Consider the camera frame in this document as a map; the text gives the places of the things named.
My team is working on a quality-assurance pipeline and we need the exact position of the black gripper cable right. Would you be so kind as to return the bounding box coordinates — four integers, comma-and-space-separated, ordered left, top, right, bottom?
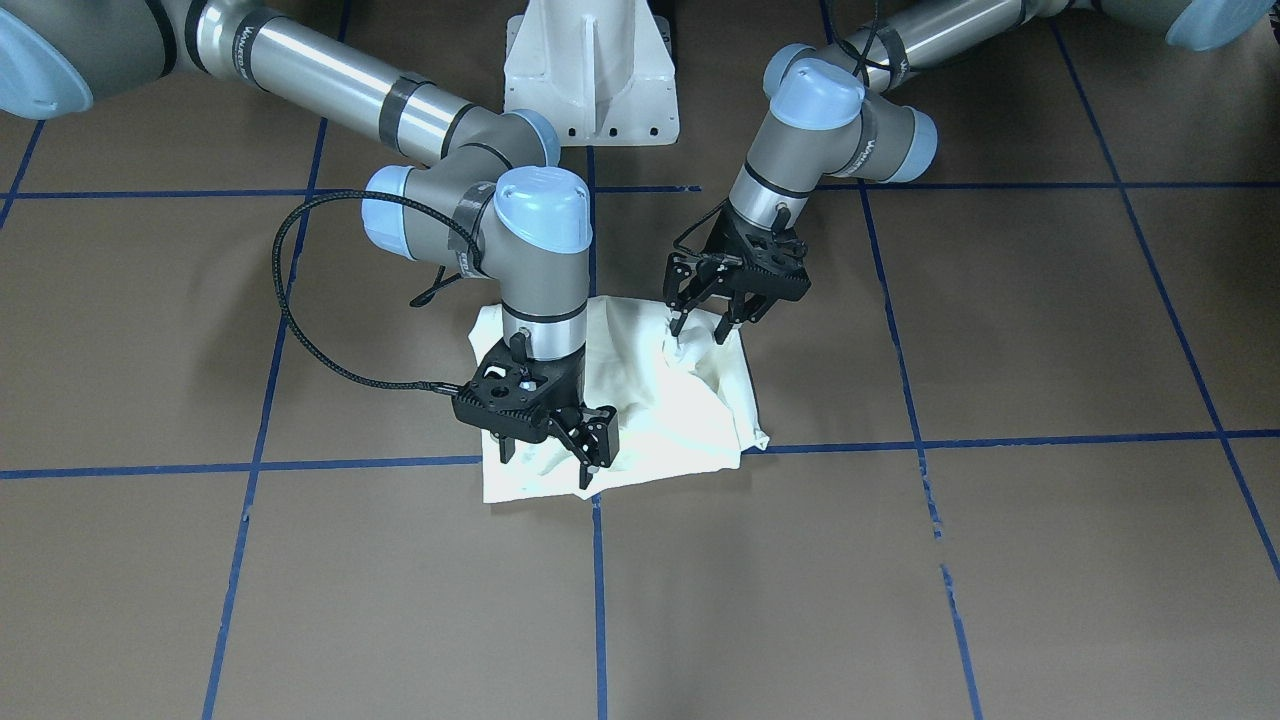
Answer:
273, 190, 481, 396

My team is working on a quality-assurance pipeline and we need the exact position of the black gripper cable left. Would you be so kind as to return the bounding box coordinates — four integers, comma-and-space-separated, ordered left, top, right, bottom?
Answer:
672, 199, 736, 266

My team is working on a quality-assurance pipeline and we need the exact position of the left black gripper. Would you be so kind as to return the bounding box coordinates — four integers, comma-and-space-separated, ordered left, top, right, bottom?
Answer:
663, 200, 812, 345

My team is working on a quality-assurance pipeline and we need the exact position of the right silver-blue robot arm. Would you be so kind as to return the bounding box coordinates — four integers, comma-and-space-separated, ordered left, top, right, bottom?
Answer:
1, 1, 620, 489

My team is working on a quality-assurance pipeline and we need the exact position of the cream long-sleeve cat T-shirt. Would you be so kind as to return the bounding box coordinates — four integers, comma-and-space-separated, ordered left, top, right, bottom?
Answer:
483, 296, 771, 503

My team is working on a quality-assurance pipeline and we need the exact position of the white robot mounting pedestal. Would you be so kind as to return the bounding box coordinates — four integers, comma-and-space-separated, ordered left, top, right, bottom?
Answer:
503, 1, 681, 147

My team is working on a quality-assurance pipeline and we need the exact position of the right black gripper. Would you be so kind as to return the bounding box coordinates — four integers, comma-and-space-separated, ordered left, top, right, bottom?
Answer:
452, 334, 620, 489

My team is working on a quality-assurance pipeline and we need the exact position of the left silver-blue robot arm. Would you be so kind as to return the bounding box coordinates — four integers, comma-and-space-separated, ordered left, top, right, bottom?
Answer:
663, 1, 1274, 343

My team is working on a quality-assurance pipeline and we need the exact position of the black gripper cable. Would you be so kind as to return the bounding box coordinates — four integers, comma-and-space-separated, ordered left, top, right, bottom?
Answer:
672, 199, 736, 266
273, 190, 481, 396

